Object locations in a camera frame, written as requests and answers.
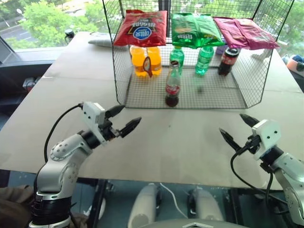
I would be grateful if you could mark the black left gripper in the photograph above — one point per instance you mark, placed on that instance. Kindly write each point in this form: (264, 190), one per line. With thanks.
(108, 129)

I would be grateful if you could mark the orange blue object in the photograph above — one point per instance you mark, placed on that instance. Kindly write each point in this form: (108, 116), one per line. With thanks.
(294, 63)

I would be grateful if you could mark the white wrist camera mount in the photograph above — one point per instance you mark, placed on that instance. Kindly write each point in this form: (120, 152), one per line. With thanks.
(91, 114)
(268, 133)

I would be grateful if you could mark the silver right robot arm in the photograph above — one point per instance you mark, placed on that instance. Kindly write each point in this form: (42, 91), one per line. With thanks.
(289, 166)

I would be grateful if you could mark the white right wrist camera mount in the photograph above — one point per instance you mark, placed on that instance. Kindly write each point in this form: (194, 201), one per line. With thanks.
(268, 133)

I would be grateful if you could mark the green chip bag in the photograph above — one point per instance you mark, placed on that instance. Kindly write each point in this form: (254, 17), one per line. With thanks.
(190, 31)

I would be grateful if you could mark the grey torso cover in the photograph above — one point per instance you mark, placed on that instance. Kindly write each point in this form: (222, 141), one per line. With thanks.
(192, 225)

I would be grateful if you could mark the purple chip bag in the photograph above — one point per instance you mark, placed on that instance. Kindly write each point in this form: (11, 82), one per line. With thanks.
(244, 33)

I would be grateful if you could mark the green Sprite plastic bottle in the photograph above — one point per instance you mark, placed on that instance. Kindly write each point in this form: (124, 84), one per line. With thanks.
(204, 61)
(177, 55)

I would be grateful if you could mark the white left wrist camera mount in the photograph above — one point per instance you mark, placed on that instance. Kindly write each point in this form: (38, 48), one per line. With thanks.
(91, 114)

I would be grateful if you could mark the brown cloth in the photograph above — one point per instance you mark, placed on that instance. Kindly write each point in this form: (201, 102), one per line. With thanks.
(14, 204)

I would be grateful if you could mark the black round device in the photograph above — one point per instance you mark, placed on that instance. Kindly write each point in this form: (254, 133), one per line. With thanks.
(69, 33)

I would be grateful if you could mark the glass cola bottle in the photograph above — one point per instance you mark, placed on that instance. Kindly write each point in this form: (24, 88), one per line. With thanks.
(173, 90)

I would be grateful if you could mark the white rounded shell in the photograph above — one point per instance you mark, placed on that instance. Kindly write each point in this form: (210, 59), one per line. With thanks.
(142, 206)
(206, 206)

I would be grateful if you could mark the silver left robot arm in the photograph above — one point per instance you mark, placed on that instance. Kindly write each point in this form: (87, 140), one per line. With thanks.
(57, 166)

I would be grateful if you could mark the grey white pouch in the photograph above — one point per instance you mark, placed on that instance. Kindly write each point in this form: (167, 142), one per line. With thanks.
(99, 41)

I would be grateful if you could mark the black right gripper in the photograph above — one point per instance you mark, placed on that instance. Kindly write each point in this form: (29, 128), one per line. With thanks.
(253, 142)

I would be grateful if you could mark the red grey device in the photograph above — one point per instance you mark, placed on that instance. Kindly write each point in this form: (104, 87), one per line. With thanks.
(29, 83)

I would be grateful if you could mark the purple container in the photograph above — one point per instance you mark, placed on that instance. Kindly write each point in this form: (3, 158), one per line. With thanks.
(219, 50)

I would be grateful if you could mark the red chip bag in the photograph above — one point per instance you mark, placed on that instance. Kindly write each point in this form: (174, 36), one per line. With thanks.
(140, 26)

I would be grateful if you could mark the dark cola bottle back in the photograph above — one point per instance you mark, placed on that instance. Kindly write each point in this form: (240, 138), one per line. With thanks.
(226, 64)

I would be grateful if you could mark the orange soda plastic bottle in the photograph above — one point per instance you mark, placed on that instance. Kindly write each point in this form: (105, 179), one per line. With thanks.
(156, 61)
(137, 64)

